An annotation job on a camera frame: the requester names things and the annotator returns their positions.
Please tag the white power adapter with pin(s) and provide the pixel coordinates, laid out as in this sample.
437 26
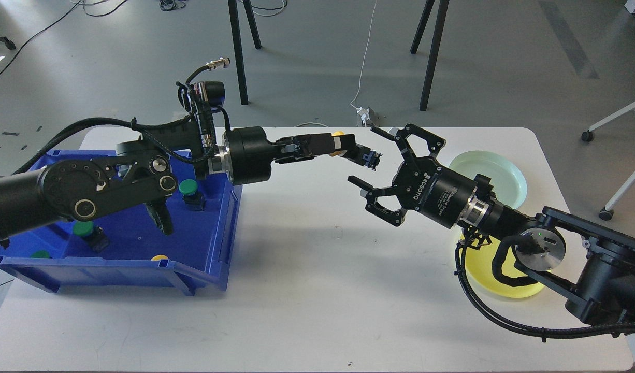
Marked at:
367 117

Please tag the light green plate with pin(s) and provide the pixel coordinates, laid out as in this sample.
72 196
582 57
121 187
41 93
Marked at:
508 181

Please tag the black stand legs right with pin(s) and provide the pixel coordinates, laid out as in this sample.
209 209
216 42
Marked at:
434 47

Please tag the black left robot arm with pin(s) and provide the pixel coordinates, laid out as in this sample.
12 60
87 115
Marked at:
140 172

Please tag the green push button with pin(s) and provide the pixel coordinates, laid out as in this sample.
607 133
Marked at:
41 254
92 234
192 197

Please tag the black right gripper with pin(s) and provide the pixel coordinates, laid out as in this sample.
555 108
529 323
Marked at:
436 194

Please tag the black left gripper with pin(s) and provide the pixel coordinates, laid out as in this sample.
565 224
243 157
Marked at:
251 154

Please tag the yellow plate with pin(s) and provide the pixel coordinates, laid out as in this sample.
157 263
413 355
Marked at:
478 265

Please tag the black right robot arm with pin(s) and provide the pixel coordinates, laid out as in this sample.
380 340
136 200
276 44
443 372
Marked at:
592 266

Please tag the blue plastic bin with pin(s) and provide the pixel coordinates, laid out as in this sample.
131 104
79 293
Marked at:
199 249

